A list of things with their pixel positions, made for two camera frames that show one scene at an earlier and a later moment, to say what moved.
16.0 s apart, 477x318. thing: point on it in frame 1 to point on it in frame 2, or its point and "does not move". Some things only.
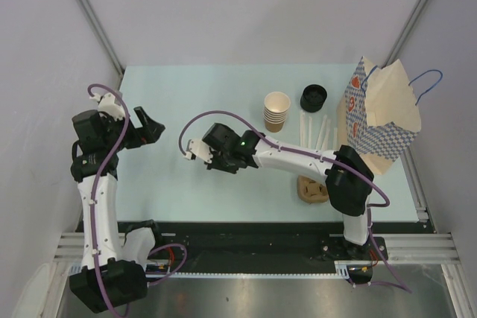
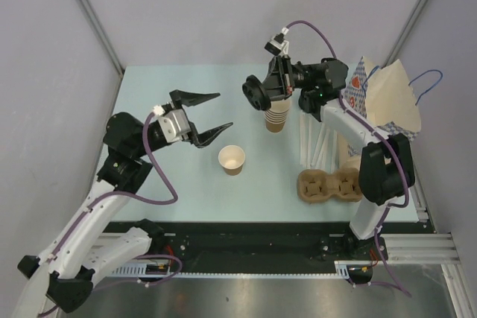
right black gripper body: (220, 161) to (290, 77)
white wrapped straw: (309, 132) does not move
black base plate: (273, 242) does not move
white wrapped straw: (325, 118) does not move
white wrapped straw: (325, 143) does not move
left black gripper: (147, 134) to (180, 97)
